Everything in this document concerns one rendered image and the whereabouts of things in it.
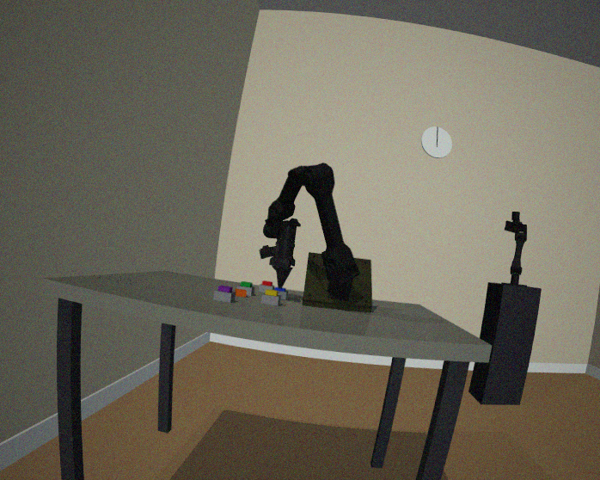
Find purple button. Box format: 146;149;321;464
213;286;236;303

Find blue button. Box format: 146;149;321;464
272;287;288;300

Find yellow button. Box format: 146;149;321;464
261;289;281;306

